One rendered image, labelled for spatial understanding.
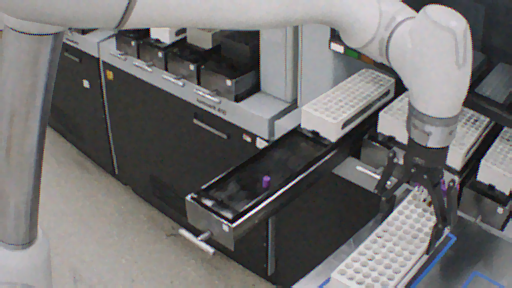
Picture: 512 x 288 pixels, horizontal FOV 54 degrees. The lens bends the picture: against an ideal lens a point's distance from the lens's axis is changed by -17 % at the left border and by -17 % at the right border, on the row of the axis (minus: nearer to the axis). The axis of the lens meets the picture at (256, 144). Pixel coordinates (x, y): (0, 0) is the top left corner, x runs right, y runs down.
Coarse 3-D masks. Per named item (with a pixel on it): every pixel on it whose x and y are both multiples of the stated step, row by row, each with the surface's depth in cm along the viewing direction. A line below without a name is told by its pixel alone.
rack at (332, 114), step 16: (352, 80) 152; (368, 80) 152; (384, 80) 151; (320, 96) 144; (336, 96) 144; (352, 96) 144; (368, 96) 145; (384, 96) 153; (304, 112) 139; (320, 112) 138; (336, 112) 138; (352, 112) 138; (368, 112) 145; (320, 128) 137; (336, 128) 135
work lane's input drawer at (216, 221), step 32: (352, 128) 141; (256, 160) 133; (288, 160) 133; (320, 160) 132; (224, 192) 124; (256, 192) 124; (288, 192) 126; (192, 224) 125; (224, 224) 116; (256, 224) 121
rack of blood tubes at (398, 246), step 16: (400, 208) 102; (416, 208) 103; (432, 208) 101; (384, 224) 99; (400, 224) 98; (416, 224) 98; (432, 224) 98; (368, 240) 96; (384, 240) 96; (400, 240) 96; (416, 240) 95; (352, 256) 93; (368, 256) 93; (384, 256) 93; (400, 256) 93; (416, 256) 91; (336, 272) 90; (352, 272) 89; (368, 272) 89; (384, 272) 90; (400, 272) 89
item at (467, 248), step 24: (408, 192) 120; (360, 240) 108; (456, 240) 106; (480, 240) 105; (504, 240) 105; (336, 264) 103; (432, 264) 101; (456, 264) 100; (480, 264) 100; (504, 264) 99
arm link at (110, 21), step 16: (0, 0) 48; (16, 0) 48; (32, 0) 49; (48, 0) 49; (64, 0) 50; (80, 0) 50; (96, 0) 51; (112, 0) 52; (128, 0) 53; (16, 16) 51; (32, 16) 51; (48, 16) 51; (64, 16) 51; (80, 16) 52; (96, 16) 53; (112, 16) 54
